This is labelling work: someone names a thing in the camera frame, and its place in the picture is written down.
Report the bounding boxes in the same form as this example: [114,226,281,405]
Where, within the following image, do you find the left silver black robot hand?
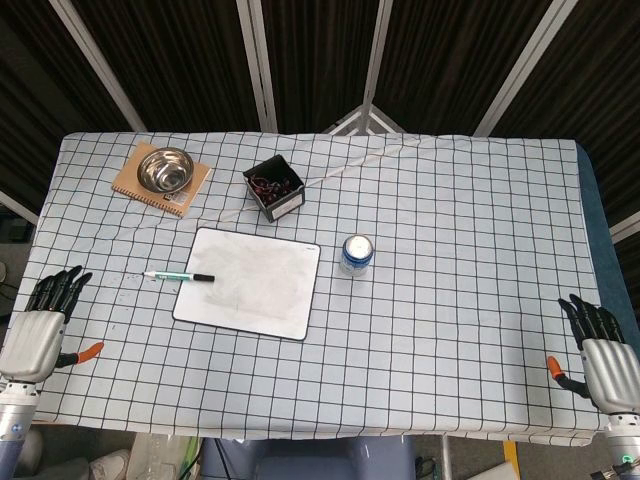
[0,265,105,385]

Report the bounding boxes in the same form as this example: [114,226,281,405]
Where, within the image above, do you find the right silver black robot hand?
[547,293,640,414]

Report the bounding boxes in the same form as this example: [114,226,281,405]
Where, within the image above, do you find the green white marker pen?
[142,271,216,283]

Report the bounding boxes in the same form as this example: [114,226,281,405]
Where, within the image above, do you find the white dry-erase board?
[171,227,322,342]

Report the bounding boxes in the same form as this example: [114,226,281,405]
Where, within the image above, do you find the white shoe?
[88,448,132,480]

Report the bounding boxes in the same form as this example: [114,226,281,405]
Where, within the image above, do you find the white table leg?
[439,434,454,480]

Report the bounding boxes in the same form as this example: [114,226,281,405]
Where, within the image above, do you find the white black checked tablecloth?
[0,131,619,448]

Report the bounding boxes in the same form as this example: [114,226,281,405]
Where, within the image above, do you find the stainless steel bowl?
[136,146,195,193]

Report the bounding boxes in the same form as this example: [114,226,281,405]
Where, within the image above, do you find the brown spiral notebook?
[110,141,213,219]

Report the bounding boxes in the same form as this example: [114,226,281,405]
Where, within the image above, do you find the blue white drink can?
[339,233,375,279]

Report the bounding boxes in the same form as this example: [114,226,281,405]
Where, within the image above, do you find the red black parts in box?
[249,171,296,201]

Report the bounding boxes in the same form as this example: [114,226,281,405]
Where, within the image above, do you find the black cardboard box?
[242,154,306,224]

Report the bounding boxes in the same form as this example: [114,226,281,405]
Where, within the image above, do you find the blue-grey robot torso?
[199,435,416,480]

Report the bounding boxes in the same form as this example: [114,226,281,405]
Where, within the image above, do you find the white screen frame post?
[48,0,149,133]
[235,0,279,134]
[472,0,571,137]
[360,0,396,109]

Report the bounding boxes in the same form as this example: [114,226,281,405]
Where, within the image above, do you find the white metal stand frame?
[323,103,406,135]

